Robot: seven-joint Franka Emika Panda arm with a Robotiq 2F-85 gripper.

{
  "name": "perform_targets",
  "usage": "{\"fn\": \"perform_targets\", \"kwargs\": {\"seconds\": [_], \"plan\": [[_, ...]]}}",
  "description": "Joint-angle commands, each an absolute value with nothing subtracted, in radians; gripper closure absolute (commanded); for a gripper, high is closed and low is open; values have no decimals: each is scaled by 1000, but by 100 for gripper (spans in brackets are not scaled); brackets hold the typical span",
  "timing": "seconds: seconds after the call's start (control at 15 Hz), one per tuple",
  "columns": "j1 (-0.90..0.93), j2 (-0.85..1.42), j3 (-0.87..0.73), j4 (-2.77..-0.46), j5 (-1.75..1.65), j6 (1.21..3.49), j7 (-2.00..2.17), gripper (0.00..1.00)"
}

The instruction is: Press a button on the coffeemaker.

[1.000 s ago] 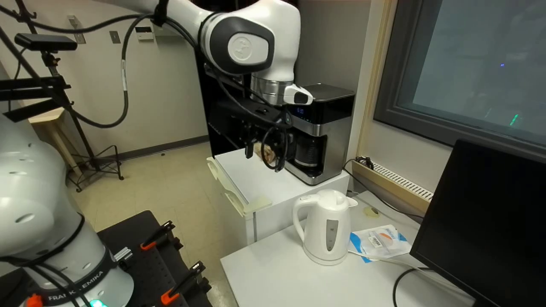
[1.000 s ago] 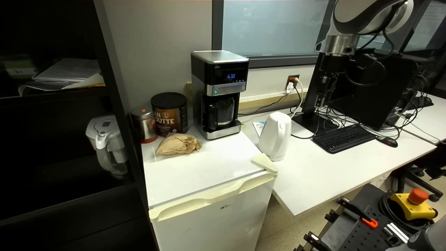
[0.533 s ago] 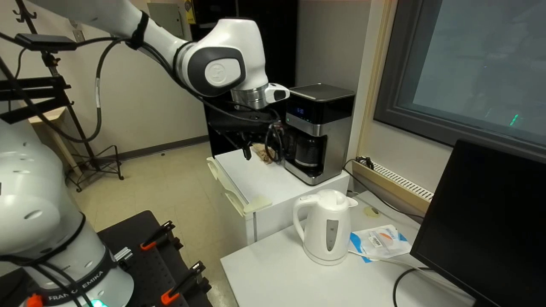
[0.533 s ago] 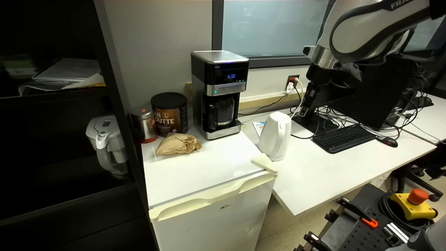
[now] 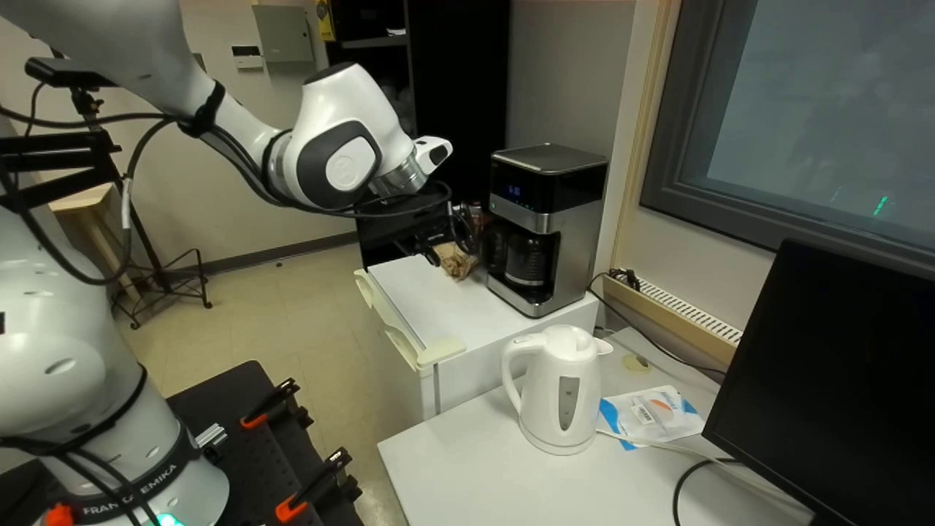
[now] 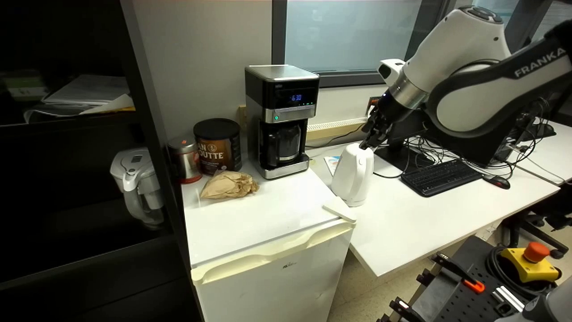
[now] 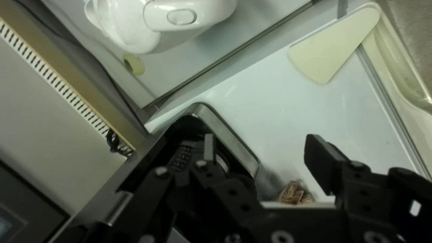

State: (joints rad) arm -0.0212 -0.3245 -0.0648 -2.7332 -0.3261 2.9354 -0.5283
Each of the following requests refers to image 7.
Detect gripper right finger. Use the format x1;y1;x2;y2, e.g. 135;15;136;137
303;134;432;243

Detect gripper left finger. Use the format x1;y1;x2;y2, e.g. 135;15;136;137
111;133;268;243

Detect crumpled brown paper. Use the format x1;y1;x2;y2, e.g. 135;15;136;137
277;180;316;205

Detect cream sink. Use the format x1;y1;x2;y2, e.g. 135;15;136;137
357;0;432;178

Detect cream triangular board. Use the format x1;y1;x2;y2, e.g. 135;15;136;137
288;6;382;85

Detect round cream cap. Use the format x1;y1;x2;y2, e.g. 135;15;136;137
122;53;146;77

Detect dark grey appliance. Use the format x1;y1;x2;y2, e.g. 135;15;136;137
0;161;70;243

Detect white electric kettle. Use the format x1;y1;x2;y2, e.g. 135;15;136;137
83;0;239;55

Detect white vent grille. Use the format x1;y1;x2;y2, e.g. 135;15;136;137
0;17;135;156

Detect black cable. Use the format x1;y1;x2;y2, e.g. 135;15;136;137
106;129;133;156

